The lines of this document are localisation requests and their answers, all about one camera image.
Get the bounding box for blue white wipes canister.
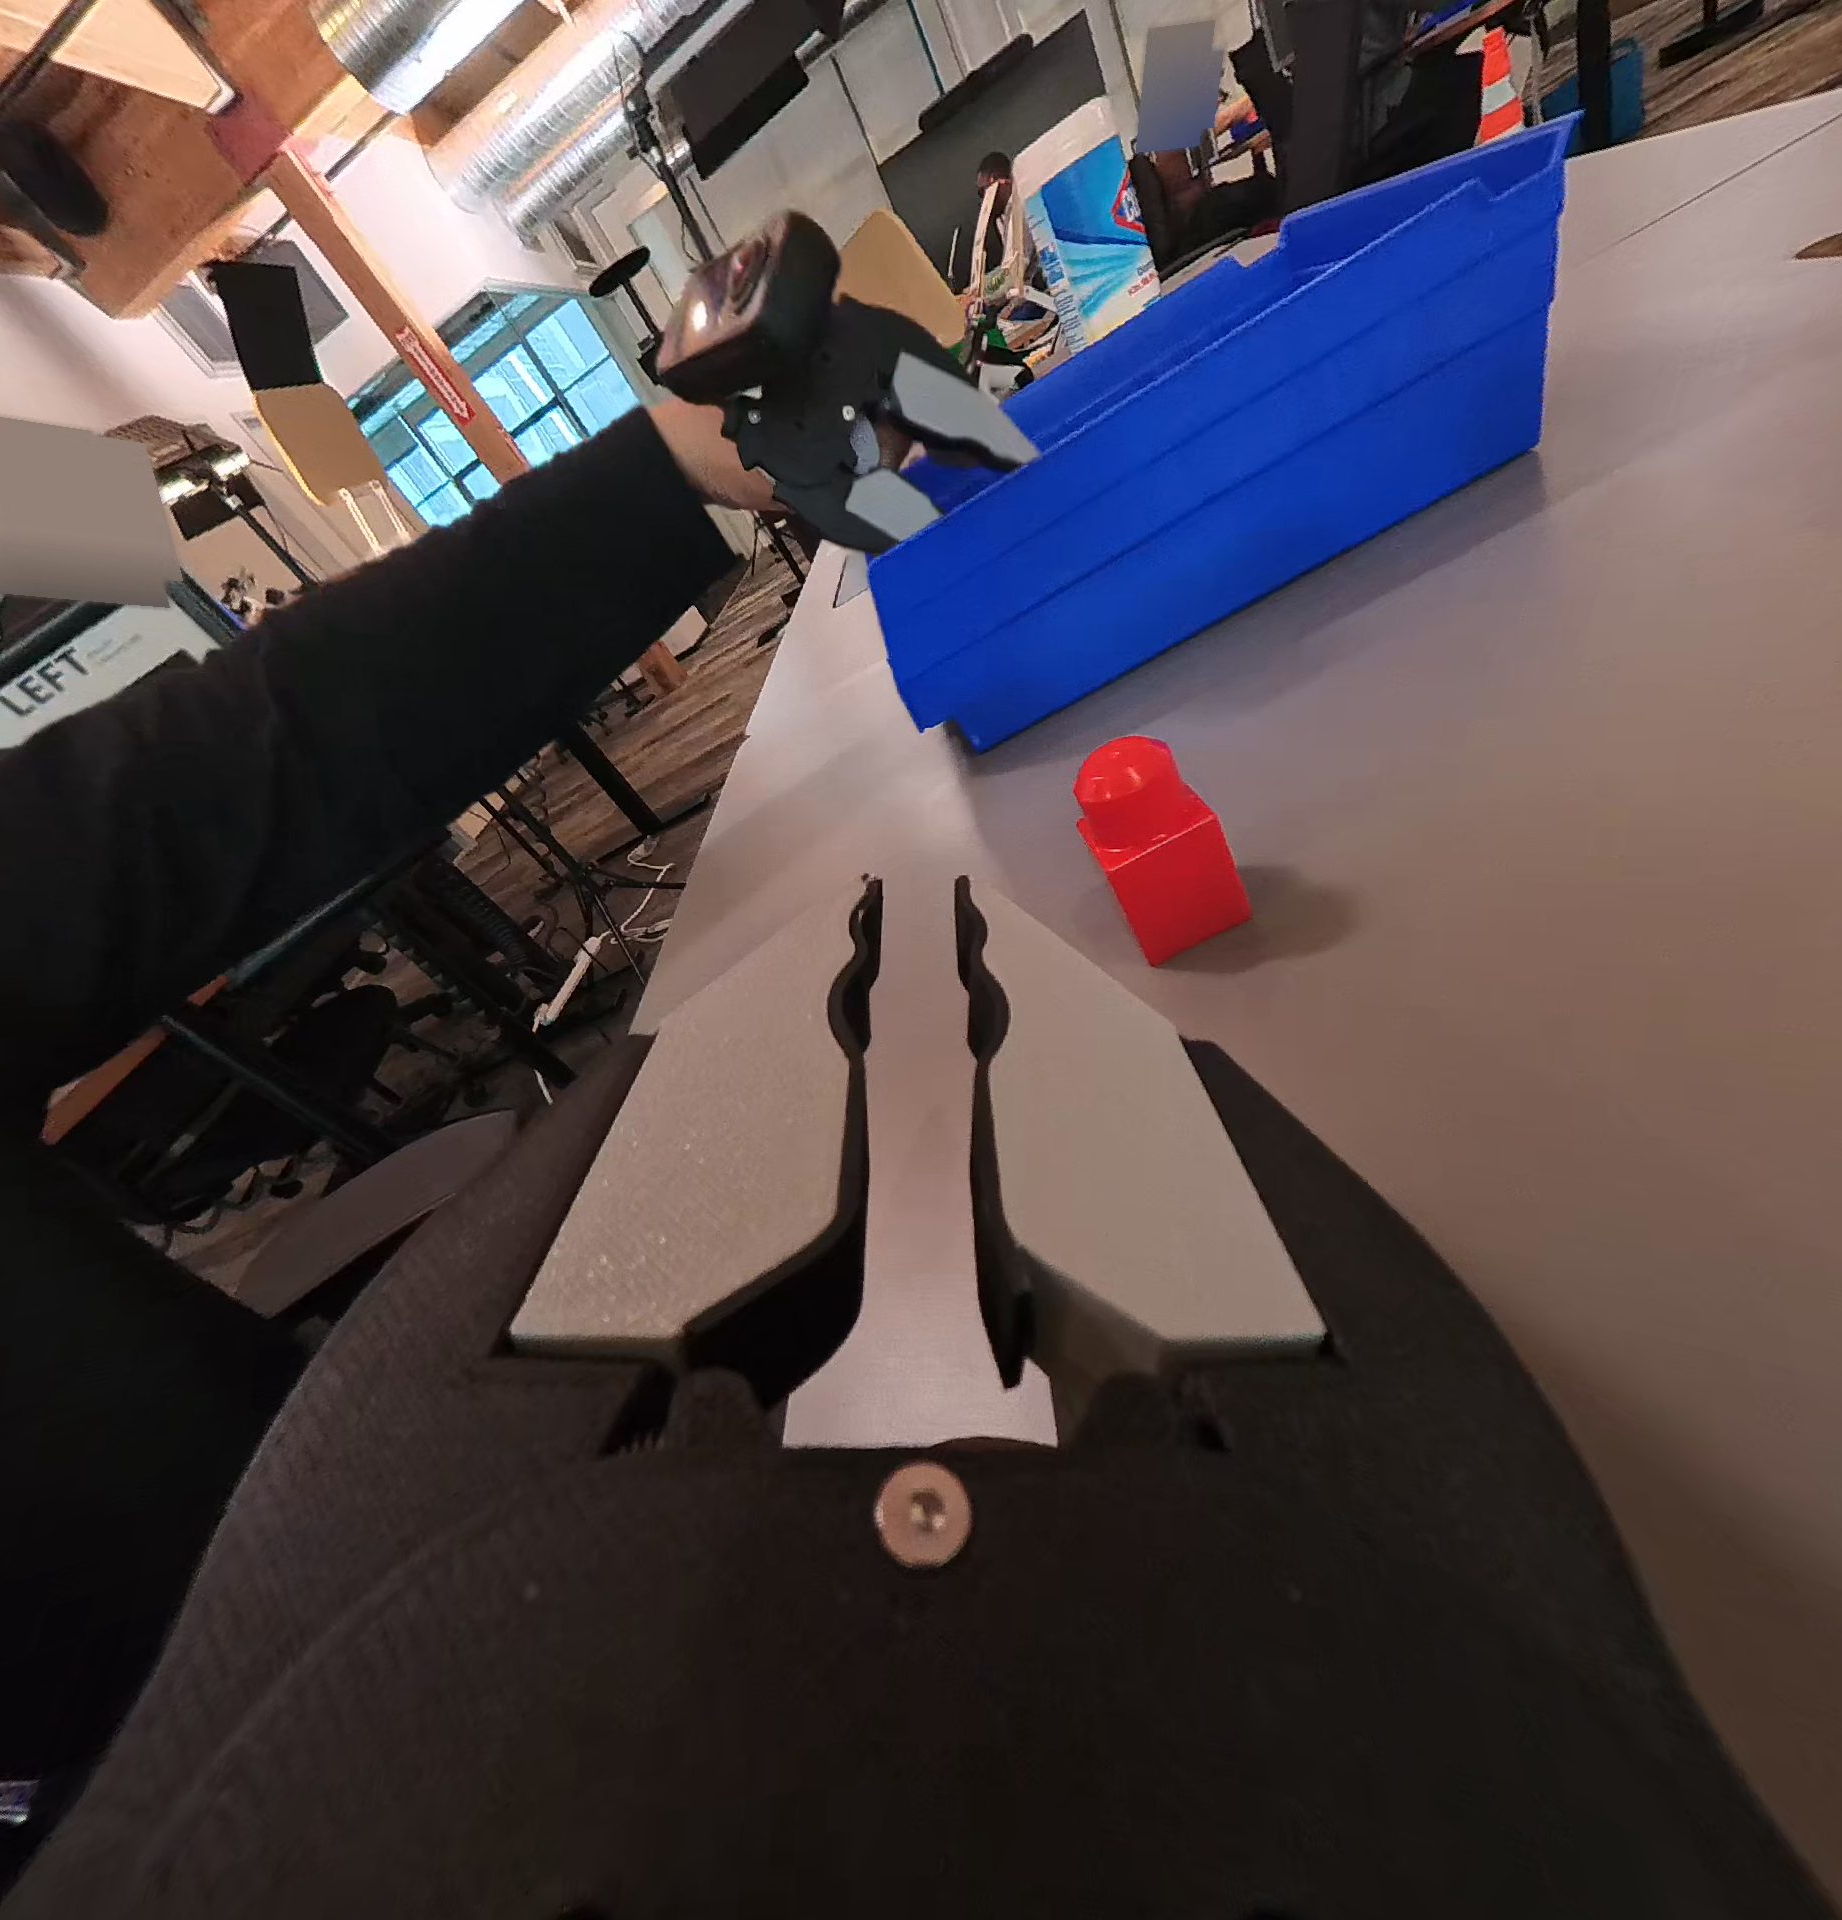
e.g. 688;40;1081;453
1032;95;1170;338

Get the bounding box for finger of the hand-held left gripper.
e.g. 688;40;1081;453
877;335;1044;473
826;450;954;560

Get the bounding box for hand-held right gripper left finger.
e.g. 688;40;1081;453
508;876;889;1397

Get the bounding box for orange traffic cone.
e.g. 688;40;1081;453
1470;24;1536;152

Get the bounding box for person's left hand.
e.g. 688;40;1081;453
646;389;788;517

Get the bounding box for red mega block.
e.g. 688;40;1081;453
1069;736;1256;967

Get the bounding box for blue plastic bin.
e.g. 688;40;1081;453
864;119;1585;751

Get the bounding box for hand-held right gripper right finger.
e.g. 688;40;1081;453
953;876;1335;1387

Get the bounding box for person's left forearm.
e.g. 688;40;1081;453
0;406;750;1202

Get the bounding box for framed marker sign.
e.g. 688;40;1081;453
0;593;229;751

